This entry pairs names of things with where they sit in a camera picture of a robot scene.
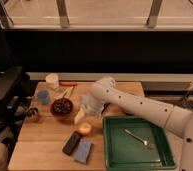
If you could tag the small dark patterned cup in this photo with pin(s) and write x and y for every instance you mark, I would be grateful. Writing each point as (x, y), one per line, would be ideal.
(33, 114)

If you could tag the black rectangular block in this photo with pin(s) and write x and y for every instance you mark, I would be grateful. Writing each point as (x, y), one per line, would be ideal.
(72, 143)

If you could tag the blue plastic cup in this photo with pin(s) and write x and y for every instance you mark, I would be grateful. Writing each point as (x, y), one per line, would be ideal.
(43, 97)

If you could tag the dark red bowl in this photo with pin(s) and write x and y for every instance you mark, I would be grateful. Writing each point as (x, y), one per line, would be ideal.
(61, 107)

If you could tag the yellow red apple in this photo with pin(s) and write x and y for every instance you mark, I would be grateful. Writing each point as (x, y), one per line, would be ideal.
(84, 128)

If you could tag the silver metal spoon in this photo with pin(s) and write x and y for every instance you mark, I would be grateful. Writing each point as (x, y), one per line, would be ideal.
(145, 142)

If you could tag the black chair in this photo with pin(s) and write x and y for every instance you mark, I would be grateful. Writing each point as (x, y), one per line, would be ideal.
(14, 87)

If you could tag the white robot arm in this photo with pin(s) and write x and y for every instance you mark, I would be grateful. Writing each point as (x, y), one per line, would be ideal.
(175, 119)

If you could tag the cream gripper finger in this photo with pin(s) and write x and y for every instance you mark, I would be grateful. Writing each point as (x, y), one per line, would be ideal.
(79, 116)

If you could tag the white paper cup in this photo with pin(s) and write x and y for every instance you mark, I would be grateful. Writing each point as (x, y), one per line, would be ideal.
(53, 80)

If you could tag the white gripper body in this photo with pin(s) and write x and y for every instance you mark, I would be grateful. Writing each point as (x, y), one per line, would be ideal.
(91, 105)

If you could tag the green plastic tray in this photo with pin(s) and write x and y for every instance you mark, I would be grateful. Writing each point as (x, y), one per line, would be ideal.
(125, 153)

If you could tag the red pen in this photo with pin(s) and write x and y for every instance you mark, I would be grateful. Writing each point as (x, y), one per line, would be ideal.
(68, 83)

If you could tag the wooden chopsticks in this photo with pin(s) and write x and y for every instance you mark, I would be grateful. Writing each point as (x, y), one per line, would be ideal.
(68, 92)

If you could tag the blue sponge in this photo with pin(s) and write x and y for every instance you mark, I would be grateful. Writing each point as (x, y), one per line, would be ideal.
(83, 150)

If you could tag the wooden table board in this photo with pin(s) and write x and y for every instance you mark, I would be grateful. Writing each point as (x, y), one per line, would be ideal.
(39, 145)

